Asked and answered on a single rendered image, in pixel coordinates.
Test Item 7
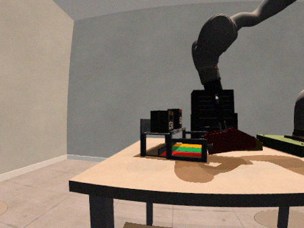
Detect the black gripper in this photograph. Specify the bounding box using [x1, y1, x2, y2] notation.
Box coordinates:
[203, 80, 227, 132]

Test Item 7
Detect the red bin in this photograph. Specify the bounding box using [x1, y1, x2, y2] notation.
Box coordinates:
[205, 128, 257, 155]

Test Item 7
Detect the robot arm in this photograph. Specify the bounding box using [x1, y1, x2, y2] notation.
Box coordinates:
[192, 0, 304, 142]

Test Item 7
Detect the yellow bin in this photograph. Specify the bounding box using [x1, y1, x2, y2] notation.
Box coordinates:
[237, 138, 263, 151]

